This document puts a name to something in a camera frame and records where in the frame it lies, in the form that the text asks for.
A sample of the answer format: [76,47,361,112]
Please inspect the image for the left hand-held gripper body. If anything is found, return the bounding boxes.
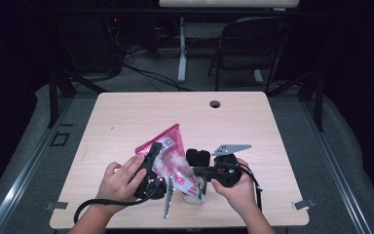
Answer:
[133,175,175,219]

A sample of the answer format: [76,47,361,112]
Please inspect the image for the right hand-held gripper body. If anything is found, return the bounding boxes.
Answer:
[206,143,252,188]

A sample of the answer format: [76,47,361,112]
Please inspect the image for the pink printed plastic bag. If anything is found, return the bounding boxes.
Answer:
[134,123,206,198]

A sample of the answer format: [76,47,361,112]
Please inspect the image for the person's right hand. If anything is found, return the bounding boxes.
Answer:
[210,158,258,215]

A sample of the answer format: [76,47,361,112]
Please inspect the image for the person's left hand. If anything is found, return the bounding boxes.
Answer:
[95,154,148,215]

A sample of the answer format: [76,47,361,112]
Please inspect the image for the black metal stand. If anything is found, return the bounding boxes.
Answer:
[267,69,325,133]
[47,64,107,129]

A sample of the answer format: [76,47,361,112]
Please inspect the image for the black folding chair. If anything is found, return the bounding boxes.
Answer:
[207,16,291,94]

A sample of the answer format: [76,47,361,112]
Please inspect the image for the dark computer tower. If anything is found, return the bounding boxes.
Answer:
[55,13,125,76]

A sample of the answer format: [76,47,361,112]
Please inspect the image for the white desk with white legs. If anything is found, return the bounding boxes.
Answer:
[158,0,301,84]

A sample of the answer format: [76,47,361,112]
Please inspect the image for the right hand-held gripper black cable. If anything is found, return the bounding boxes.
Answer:
[230,161,264,213]

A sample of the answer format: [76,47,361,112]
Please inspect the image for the hand-held gripper black cable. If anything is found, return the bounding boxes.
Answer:
[230,161,264,213]
[73,189,154,225]

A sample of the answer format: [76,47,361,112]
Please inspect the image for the left hand-held gripper black cable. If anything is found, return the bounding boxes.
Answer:
[73,189,154,225]

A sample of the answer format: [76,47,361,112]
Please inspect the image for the black floor cable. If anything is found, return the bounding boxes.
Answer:
[122,62,193,93]

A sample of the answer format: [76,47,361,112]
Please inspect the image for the aluminium floor rail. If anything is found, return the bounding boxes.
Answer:
[0,97,75,234]
[300,97,373,234]

